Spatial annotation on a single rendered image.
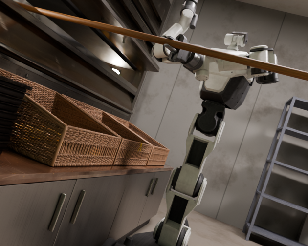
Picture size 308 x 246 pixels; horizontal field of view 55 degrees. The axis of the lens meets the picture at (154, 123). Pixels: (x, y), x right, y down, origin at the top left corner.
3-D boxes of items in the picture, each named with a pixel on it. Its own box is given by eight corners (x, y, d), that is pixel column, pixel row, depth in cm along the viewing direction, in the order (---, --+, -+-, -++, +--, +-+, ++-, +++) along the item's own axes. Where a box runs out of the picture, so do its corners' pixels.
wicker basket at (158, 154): (91, 144, 228) (103, 110, 230) (118, 148, 282) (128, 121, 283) (147, 166, 214) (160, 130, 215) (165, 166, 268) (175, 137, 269)
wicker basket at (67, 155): (-52, 123, 113) (-26, 56, 115) (38, 136, 168) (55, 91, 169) (52, 168, 100) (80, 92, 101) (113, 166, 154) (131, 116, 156)
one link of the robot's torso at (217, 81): (202, 107, 195) (219, 56, 197) (251, 119, 176) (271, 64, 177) (181, 93, 171) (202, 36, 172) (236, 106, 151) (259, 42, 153)
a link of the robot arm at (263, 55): (223, 75, 134) (268, 71, 127) (222, 52, 134) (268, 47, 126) (226, 77, 144) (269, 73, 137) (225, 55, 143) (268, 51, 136)
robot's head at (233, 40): (225, 50, 176) (230, 36, 176) (241, 52, 170) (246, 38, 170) (221, 45, 170) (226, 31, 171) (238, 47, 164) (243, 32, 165)
